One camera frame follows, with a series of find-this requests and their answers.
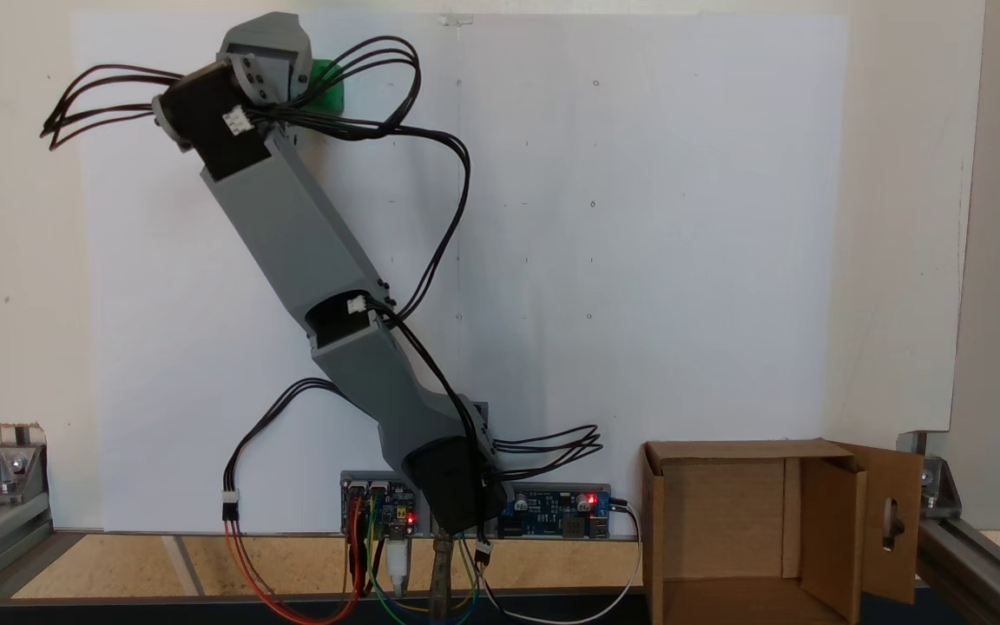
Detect orange and red wire pair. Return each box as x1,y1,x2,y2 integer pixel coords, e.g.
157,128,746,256
224,519,364,625

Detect grey circuit board tray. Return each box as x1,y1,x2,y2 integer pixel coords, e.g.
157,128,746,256
340,470,613,542

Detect black servo cable bundle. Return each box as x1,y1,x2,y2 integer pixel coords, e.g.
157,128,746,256
39,36,473,326
374,299,603,484

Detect coloured jumper wires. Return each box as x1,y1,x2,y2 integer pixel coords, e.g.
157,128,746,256
363,499,477,623

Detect white usb plug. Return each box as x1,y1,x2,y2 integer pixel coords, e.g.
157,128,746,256
385,521,411,601

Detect grey braided cable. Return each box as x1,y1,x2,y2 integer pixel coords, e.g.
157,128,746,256
430,534,456,622

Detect metal corner bracket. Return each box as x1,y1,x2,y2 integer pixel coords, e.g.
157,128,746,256
0,423,49,507
897,431,964,520

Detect small circuit board with jumpers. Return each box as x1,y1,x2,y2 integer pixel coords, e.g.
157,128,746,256
344,480,419,539

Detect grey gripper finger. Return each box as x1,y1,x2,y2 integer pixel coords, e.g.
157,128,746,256
220,12,309,60

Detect large white paper sheet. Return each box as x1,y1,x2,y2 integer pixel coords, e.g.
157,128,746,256
73,13,850,535

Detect thin white cable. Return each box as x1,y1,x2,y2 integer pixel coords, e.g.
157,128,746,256
474,499,645,625

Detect green dice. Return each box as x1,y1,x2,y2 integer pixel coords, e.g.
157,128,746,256
307,59,347,115

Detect brown cardboard box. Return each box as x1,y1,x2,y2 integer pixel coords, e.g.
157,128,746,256
641,438,924,625

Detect black cable with white plug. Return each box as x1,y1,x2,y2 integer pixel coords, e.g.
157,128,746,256
222,377,355,523

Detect blue circuit board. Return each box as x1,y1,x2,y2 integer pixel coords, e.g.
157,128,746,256
500,484,612,540

